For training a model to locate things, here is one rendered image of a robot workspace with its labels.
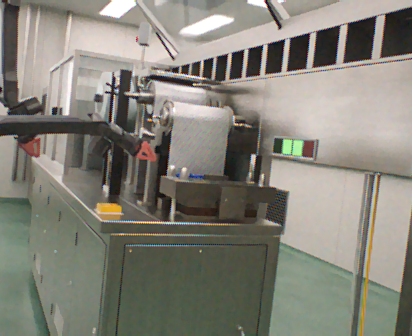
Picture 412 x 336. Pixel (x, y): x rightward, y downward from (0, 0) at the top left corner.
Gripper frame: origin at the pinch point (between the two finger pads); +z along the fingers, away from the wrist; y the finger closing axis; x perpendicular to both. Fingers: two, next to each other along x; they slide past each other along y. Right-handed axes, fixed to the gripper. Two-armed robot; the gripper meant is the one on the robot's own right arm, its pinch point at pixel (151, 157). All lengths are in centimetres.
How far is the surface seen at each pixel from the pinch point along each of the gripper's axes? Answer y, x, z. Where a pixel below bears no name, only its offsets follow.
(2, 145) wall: -555, -54, -28
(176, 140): -0.8, 10.7, 4.9
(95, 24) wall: -560, 168, -15
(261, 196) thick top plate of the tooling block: 18.3, 8.8, 37.8
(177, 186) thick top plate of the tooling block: 19.1, -4.9, 7.3
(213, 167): -1.2, 10.4, 23.9
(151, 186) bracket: -8.6, -8.7, 8.8
